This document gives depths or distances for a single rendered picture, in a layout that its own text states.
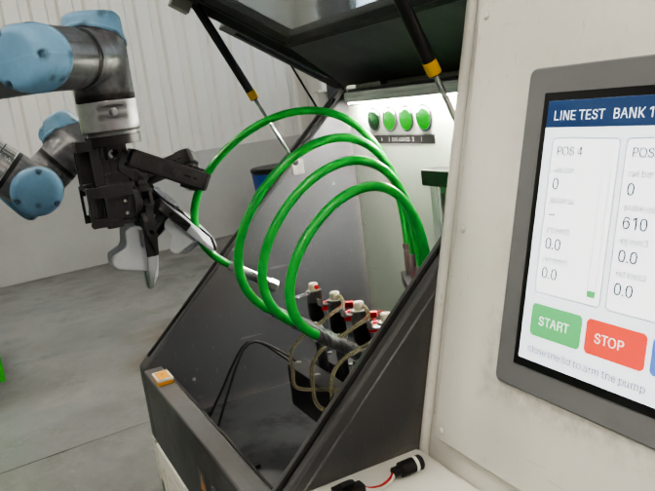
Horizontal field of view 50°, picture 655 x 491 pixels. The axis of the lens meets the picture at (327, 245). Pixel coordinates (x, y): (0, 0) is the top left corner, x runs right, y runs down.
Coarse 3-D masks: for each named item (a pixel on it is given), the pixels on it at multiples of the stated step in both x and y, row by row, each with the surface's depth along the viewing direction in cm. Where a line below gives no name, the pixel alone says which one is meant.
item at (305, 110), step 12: (300, 108) 122; (312, 108) 123; (324, 108) 123; (264, 120) 122; (276, 120) 122; (348, 120) 124; (240, 132) 121; (252, 132) 122; (360, 132) 125; (228, 144) 121; (216, 156) 121; (192, 204) 122; (192, 216) 122; (216, 252) 125; (228, 264) 125
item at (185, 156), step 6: (180, 150) 123; (186, 150) 122; (168, 156) 122; (174, 156) 122; (180, 156) 122; (186, 156) 122; (192, 156) 122; (174, 162) 122; (180, 162) 122; (186, 162) 122; (192, 162) 123; (198, 162) 125; (150, 174) 122; (150, 180) 123; (156, 180) 125
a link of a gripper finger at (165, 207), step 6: (156, 198) 122; (162, 204) 120; (168, 204) 121; (162, 210) 120; (168, 210) 119; (174, 210) 120; (168, 216) 120; (174, 216) 119; (180, 216) 120; (180, 222) 120; (186, 222) 120; (186, 228) 120
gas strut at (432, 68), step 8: (400, 0) 86; (408, 0) 87; (400, 8) 87; (408, 8) 87; (408, 16) 87; (408, 24) 88; (416, 24) 88; (408, 32) 89; (416, 32) 88; (416, 40) 89; (424, 40) 89; (416, 48) 89; (424, 48) 89; (424, 56) 89; (432, 56) 90; (424, 64) 90; (432, 64) 90; (432, 72) 90; (440, 72) 91; (440, 80) 91; (440, 88) 92; (448, 96) 93; (448, 104) 93
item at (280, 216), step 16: (336, 160) 104; (352, 160) 105; (368, 160) 106; (320, 176) 103; (304, 192) 102; (288, 208) 101; (272, 224) 101; (272, 240) 101; (416, 240) 112; (416, 256) 113; (272, 304) 102; (288, 320) 103
